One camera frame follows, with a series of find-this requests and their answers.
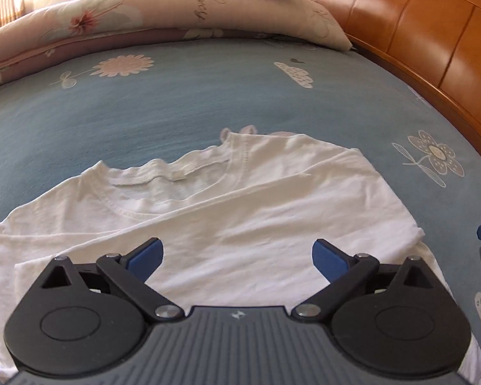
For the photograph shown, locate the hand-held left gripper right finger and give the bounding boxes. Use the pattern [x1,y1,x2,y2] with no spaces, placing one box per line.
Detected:
[292,238,436,323]

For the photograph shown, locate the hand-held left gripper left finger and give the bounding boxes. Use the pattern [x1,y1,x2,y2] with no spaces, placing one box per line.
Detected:
[40,237,184,322]

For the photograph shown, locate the white long-sleeve printed shirt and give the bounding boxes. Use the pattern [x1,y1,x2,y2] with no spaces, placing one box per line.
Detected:
[0,132,481,385]

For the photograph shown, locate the blue floral bed sheet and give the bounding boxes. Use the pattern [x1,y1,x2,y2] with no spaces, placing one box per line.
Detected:
[0,38,481,385]

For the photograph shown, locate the wooden headboard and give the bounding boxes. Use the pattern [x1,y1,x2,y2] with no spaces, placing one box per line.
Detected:
[291,0,481,169]

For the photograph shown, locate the pink floral quilt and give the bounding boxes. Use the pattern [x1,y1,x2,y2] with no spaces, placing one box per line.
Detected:
[0,0,353,93]

